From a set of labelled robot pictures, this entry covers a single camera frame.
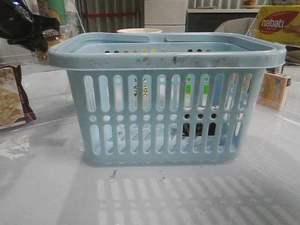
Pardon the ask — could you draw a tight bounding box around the orange small snack box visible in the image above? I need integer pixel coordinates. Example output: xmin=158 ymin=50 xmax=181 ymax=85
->
xmin=256 ymin=72 xmax=292 ymax=111

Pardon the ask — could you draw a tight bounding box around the clear acrylic right shelf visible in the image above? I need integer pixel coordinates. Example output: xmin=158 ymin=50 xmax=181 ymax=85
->
xmin=243 ymin=0 xmax=300 ymax=122

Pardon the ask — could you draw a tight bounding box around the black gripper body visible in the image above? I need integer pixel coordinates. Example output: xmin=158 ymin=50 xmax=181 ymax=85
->
xmin=0 ymin=0 xmax=60 ymax=52
xmin=182 ymin=113 xmax=217 ymax=136

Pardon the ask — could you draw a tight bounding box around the maroon cracker snack bag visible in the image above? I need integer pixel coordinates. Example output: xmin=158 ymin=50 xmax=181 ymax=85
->
xmin=0 ymin=65 xmax=37 ymax=130

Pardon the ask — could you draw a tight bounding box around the dark grey cabinet counter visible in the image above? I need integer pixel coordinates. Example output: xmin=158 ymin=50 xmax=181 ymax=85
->
xmin=185 ymin=9 xmax=259 ymax=32

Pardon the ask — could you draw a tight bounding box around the light blue plastic basket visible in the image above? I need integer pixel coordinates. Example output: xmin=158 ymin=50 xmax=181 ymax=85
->
xmin=48 ymin=32 xmax=275 ymax=165

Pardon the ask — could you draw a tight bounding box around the clear acrylic display shelf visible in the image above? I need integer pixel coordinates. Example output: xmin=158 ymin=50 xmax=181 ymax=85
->
xmin=0 ymin=0 xmax=88 ymax=132

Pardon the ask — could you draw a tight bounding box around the yellow nabati wafer box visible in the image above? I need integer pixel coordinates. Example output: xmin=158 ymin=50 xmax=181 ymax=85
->
xmin=255 ymin=5 xmax=300 ymax=46

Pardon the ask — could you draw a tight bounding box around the tissue pack green orange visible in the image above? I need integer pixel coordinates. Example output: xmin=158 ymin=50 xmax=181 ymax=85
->
xmin=186 ymin=82 xmax=210 ymax=95

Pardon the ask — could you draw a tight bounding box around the packaged bread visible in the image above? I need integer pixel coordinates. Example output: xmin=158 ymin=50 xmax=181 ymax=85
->
xmin=36 ymin=29 xmax=67 ymax=59

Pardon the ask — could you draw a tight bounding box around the fruit plate on counter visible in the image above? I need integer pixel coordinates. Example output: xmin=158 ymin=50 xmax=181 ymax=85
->
xmin=241 ymin=0 xmax=262 ymax=9

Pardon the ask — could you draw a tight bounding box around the grey armchair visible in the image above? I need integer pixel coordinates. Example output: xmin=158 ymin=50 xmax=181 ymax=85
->
xmin=215 ymin=17 xmax=257 ymax=35

